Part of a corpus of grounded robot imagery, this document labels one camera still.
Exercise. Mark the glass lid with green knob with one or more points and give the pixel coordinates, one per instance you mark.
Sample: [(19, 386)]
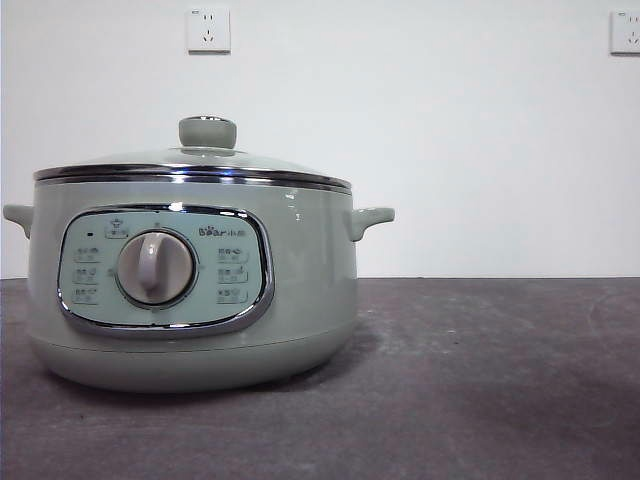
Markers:
[(208, 135)]

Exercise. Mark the pale green electric cooking pot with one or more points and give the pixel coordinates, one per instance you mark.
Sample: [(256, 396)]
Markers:
[(310, 280)]

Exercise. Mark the white wall socket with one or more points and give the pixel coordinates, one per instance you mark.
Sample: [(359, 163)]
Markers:
[(210, 30), (627, 32)]

